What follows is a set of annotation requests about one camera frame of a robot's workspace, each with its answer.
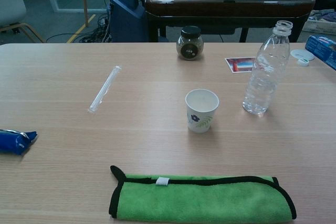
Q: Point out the transparent plastic bottle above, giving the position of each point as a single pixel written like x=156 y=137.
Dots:
x=262 y=82

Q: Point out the floral print paper cup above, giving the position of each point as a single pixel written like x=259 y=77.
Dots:
x=200 y=122

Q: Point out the glass jar with black lid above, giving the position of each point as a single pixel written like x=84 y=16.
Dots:
x=189 y=47

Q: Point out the clear wrapped drinking straw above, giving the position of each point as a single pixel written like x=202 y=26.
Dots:
x=105 y=89

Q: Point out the red picture postcard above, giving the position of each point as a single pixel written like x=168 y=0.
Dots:
x=237 y=64

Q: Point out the blue machine base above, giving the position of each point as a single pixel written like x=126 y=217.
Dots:
x=126 y=16

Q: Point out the white floor power strip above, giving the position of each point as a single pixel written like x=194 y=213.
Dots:
x=103 y=22

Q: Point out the dark wooden mahjong table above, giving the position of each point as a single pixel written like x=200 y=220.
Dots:
x=225 y=9

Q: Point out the green microfibre cloth black trim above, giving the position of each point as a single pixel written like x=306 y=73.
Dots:
x=199 y=200

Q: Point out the white round flat lid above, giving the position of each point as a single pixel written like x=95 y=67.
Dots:
x=302 y=54

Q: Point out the blue snack packet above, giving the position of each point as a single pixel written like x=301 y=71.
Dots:
x=13 y=142

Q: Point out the blue cookie box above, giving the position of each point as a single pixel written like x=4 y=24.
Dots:
x=323 y=48

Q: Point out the white chair with wooden legs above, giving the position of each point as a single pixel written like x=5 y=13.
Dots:
x=9 y=1

